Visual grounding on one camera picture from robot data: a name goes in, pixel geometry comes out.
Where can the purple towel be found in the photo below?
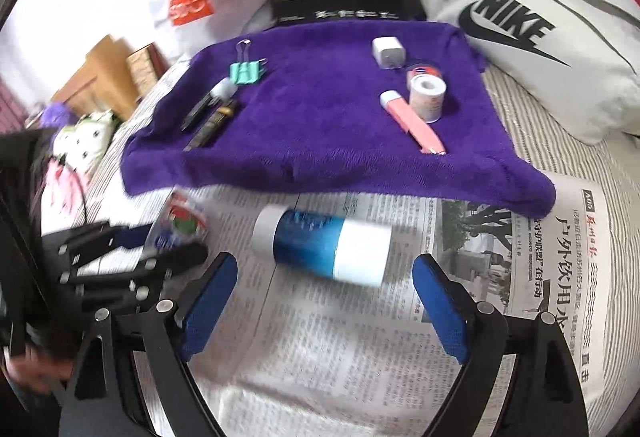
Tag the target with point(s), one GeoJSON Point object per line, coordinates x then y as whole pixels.
{"type": "Point", "coordinates": [320, 117]}

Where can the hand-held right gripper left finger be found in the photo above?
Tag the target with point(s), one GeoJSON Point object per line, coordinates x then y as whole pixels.
{"type": "Point", "coordinates": [210, 302]}

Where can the newspaper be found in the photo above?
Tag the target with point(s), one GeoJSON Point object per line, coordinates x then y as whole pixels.
{"type": "Point", "coordinates": [325, 357]}

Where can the white charger plug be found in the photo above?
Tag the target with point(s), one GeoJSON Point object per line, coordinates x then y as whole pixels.
{"type": "Point", "coordinates": [387, 51]}

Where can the pink tube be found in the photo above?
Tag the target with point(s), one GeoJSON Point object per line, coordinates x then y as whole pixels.
{"type": "Point", "coordinates": [412, 122]}

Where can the person's left hand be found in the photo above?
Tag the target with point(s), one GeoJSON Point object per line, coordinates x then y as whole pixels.
{"type": "Point", "coordinates": [35, 374]}

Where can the wooden furniture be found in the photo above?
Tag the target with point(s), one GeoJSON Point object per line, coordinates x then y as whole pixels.
{"type": "Point", "coordinates": [95, 77]}

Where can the grey waist bag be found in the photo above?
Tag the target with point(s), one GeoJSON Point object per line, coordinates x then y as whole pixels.
{"type": "Point", "coordinates": [540, 52]}

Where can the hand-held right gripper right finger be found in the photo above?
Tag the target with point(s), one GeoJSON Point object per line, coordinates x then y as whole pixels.
{"type": "Point", "coordinates": [442, 312]}

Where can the purple plush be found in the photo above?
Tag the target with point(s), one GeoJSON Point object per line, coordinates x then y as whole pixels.
{"type": "Point", "coordinates": [60, 114]}

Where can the black tool with white cap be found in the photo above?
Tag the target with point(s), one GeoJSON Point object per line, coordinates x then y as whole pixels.
{"type": "Point", "coordinates": [223, 89]}

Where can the white and blue cylinder bottle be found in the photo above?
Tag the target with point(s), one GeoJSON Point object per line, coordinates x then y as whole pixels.
{"type": "Point", "coordinates": [325, 244]}

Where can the clear plastic bottle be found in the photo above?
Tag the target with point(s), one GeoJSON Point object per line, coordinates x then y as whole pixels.
{"type": "Point", "coordinates": [182, 219]}

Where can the green binder clip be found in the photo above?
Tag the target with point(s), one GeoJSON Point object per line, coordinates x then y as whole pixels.
{"type": "Point", "coordinates": [245, 72]}

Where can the patterned brown box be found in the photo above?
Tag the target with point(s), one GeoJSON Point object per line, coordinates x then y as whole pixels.
{"type": "Point", "coordinates": [145, 67]}

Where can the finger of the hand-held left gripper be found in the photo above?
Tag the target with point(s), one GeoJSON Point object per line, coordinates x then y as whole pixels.
{"type": "Point", "coordinates": [185, 254]}
{"type": "Point", "coordinates": [135, 234]}

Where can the white tape roll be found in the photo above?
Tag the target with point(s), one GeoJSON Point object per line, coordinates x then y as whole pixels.
{"type": "Point", "coordinates": [426, 98]}

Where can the floral white pillow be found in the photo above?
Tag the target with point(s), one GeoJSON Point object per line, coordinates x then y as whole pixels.
{"type": "Point", "coordinates": [85, 137]}

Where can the pink cloth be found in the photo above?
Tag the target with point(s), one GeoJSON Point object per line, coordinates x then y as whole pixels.
{"type": "Point", "coordinates": [62, 187]}

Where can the small blue jar orange label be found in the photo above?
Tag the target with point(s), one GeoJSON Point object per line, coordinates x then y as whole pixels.
{"type": "Point", "coordinates": [422, 68]}

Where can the dark gold slim box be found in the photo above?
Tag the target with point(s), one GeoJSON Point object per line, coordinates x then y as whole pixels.
{"type": "Point", "coordinates": [212, 124]}

